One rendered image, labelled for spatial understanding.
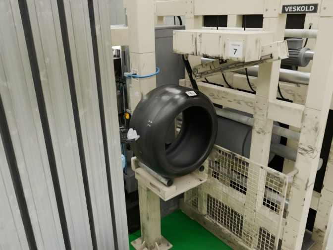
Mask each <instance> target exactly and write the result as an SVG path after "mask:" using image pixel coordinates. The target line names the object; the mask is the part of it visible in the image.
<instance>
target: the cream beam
mask: <svg viewBox="0 0 333 250"><path fill-rule="evenodd" d="M273 40H274V32H270V31H239V30H209V29H193V30H176V31H173V53H178V54H185V55H193V56H200V57H208V58H215V59H222V60H230V61H237V62H244V63H245V62H251V61H258V60H259V59H260V56H261V48H262V46H263V45H267V44H270V43H273ZM229 41H231V42H243V44H242V57H241V58H237V57H229V56H228V49H229Z"/></svg>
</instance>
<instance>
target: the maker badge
mask: <svg viewBox="0 0 333 250"><path fill-rule="evenodd" d="M318 5H319V4H318V3H310V4H287V5H282V10H281V13H282V14H287V13H317V11H318Z"/></svg>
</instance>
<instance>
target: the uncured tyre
mask: <svg viewBox="0 0 333 250"><path fill-rule="evenodd" d="M188 91H194V92H195V93H196V94H197V95H194V96H189V95H188V94H187V93H186V92H188ZM137 108H138V109H137ZM139 109H141V110H139ZM142 110H143V111H142ZM181 112H182V125H181V129H180V132H179V134H178V136H177V138H176V139H175V140H174V142H173V143H172V144H171V145H170V146H168V147H167V148H165V141H166V136H167V132H168V129H169V127H170V125H171V124H172V122H173V121H174V119H175V118H176V117H177V116H178V115H179V114H180V113H181ZM149 120H152V121H153V122H152V125H151V127H148V126H147V123H148V121H149ZM130 128H132V129H133V130H135V131H136V133H137V135H139V136H140V137H139V138H138V139H137V140H135V141H134V142H132V143H130V147H131V149H132V151H133V153H134V155H135V156H136V158H137V159H138V160H139V161H140V162H141V163H142V164H144V165H145V166H147V167H148V168H150V169H151V170H153V171H154V172H156V173H157V174H159V175H161V176H163V177H167V178H180V177H183V176H186V175H188V174H190V173H191V172H193V171H195V170H196V169H197V168H199V167H200V166H201V165H202V164H203V163H204V162H205V160H206V159H207V157H208V156H209V154H210V152H211V151H212V149H213V146H214V144H215V141H216V137H217V133H218V118H217V113H216V110H215V107H214V105H213V103H212V101H211V100H210V99H209V97H207V96H206V95H205V94H204V93H202V92H201V91H198V90H196V89H192V88H188V87H184V86H180V85H176V84H167V85H162V86H159V87H156V88H154V89H153V90H151V91H150V92H148V93H147V94H146V95H145V96H144V97H143V98H142V99H141V100H140V101H139V103H138V104H137V106H136V108H135V109H134V111H133V114H132V116H131V119H130V123H129V129H130ZM139 150H140V151H141V152H142V154H140V153H139Z"/></svg>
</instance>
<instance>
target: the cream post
mask: <svg viewBox="0 0 333 250"><path fill-rule="evenodd" d="M126 7H127V23H128V39H129V51H130V52H129V54H130V69H131V74H132V69H136V70H138V76H145V75H150V74H153V73H156V62H155V31H154V0H126ZM131 85H132V100H133V111H134V109H135V108H136V106H137V104H138V103H139V101H140V100H141V99H142V98H143V97H144V96H145V95H146V94H147V93H148V92H150V91H151V90H153V89H154V88H156V75H153V76H150V77H145V78H138V81H136V80H133V79H132V76H131ZM134 91H136V92H138V96H135V95H134ZM138 193H139V209H140V223H141V240H142V243H143V242H144V241H145V246H146V248H147V249H148V250H153V249H154V248H156V247H155V242H156V243H157V244H158V246H159V245H161V217H160V197H159V196H158V195H156V194H155V193H154V192H153V191H151V190H150V189H149V188H147V187H146V186H145V185H144V184H142V183H141V182H140V181H138Z"/></svg>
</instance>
